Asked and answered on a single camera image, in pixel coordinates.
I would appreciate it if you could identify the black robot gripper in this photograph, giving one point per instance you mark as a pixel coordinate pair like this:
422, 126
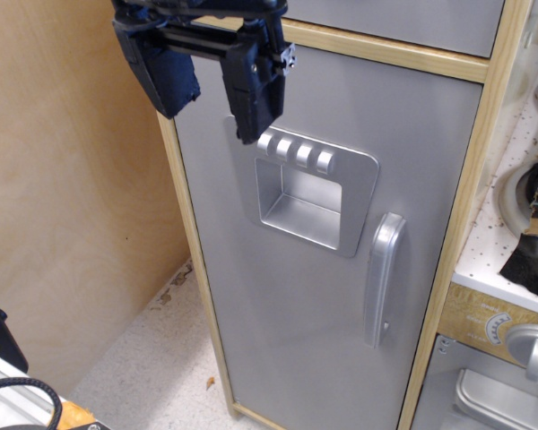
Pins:
158, 39

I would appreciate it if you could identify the silver fridge door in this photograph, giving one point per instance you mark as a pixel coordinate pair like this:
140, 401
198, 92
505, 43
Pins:
290, 314

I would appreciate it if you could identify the silver fridge door handle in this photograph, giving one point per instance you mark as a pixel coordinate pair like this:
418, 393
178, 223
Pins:
382, 255

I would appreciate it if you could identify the silver ice dispenser panel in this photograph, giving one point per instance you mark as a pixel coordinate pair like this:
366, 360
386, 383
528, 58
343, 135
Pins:
316, 191

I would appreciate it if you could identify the wooden toy kitchen cabinet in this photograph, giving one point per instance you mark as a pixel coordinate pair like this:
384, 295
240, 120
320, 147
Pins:
492, 73

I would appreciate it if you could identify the silver freezer door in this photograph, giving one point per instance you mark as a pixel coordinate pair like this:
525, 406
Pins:
461, 26

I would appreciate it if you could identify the white speckled kitchen countertop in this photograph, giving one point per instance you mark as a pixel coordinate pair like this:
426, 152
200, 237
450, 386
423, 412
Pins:
515, 142

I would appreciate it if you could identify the black box at left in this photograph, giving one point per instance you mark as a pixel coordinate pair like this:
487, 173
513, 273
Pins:
9, 349

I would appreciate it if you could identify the silver oven door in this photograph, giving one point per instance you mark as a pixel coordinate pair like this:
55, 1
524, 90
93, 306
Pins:
465, 388

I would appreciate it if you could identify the silver oven knob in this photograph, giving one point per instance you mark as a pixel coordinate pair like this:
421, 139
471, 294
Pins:
522, 345

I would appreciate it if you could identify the aluminium frame rail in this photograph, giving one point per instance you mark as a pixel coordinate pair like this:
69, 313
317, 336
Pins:
26, 403

